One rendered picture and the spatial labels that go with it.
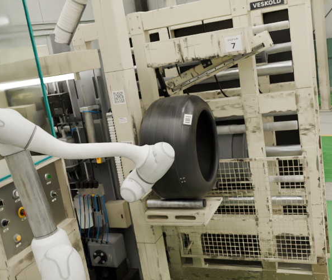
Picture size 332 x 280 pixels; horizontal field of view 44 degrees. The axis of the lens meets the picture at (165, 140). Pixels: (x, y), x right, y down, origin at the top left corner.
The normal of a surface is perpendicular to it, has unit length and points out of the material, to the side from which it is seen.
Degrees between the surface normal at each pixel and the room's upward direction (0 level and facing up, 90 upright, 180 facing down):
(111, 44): 90
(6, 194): 90
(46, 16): 90
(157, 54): 90
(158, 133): 59
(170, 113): 37
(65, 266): 66
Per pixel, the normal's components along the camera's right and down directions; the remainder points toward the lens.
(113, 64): -0.36, 0.25
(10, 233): 0.92, -0.07
